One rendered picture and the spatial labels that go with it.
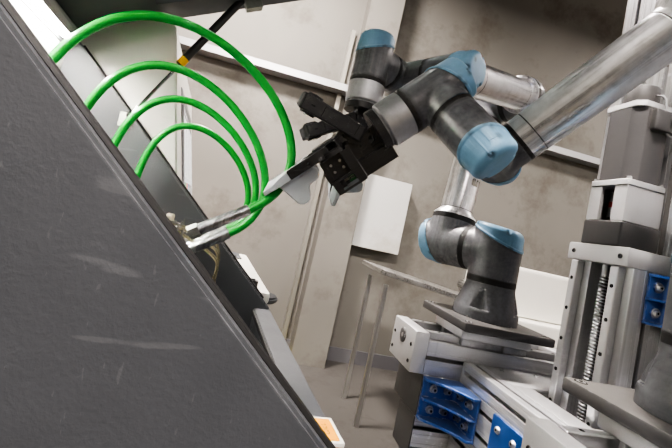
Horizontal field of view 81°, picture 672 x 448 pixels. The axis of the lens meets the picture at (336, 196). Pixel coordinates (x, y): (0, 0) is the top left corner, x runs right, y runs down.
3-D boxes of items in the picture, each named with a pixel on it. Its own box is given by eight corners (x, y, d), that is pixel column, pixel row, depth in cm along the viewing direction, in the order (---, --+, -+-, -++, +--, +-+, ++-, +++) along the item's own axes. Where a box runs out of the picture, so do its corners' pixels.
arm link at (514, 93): (560, 121, 105) (465, 97, 72) (519, 123, 113) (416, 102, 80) (564, 76, 104) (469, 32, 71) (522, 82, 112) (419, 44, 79)
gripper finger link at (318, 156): (291, 180, 58) (341, 148, 58) (285, 172, 58) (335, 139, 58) (290, 178, 62) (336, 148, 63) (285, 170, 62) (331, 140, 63)
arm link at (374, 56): (406, 42, 82) (380, 21, 76) (395, 92, 81) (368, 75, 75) (378, 49, 87) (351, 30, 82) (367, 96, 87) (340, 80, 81)
